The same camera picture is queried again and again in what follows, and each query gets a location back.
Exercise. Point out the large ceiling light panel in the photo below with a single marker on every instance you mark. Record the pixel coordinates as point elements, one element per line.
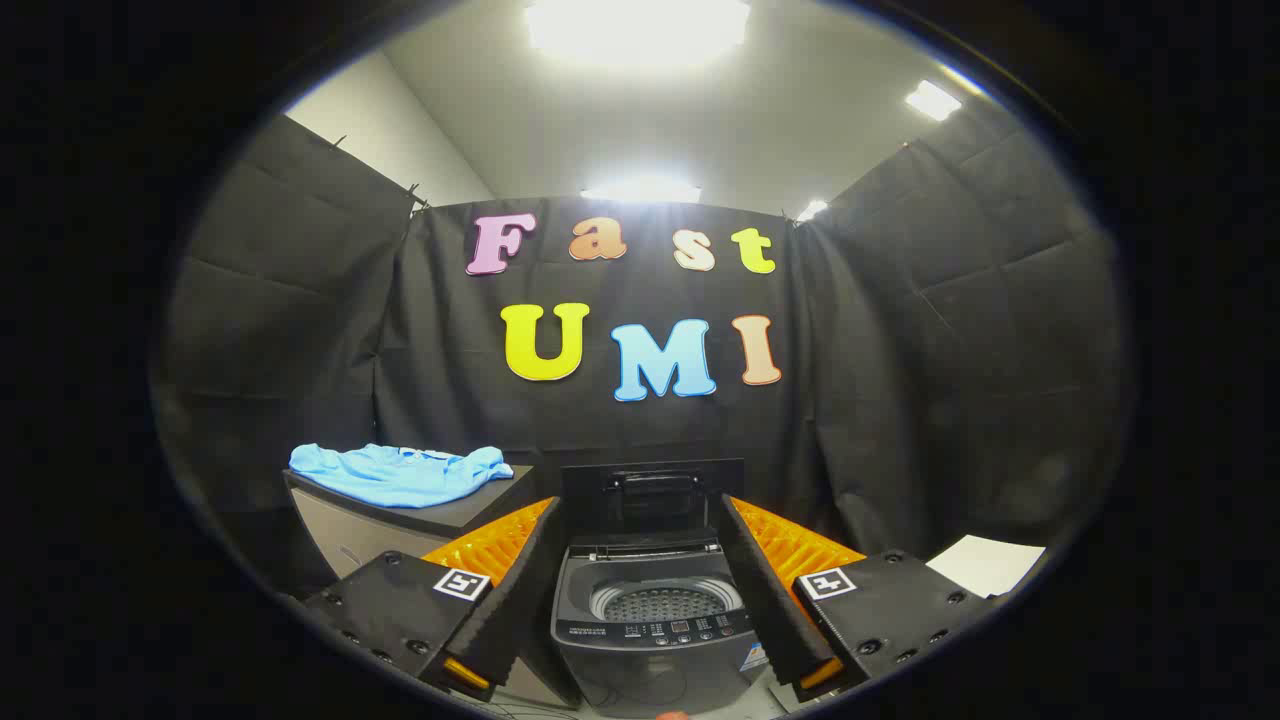
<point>637,25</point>

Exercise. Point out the grey cabinet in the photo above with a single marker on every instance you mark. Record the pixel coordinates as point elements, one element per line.
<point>350,530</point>

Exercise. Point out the light blue polo shirt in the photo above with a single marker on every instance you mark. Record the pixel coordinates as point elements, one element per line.
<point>400,472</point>

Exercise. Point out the grey top-load washing machine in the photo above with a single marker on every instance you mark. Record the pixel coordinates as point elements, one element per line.
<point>650,660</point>

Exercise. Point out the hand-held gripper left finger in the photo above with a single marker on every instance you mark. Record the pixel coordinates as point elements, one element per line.
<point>520,580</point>

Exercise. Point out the black backdrop cloth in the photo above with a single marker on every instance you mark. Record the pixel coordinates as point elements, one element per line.
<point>900,350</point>

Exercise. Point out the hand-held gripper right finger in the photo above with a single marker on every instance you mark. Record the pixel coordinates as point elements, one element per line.
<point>765,590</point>

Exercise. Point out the white flat board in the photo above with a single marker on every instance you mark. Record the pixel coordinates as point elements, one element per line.
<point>985,565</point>

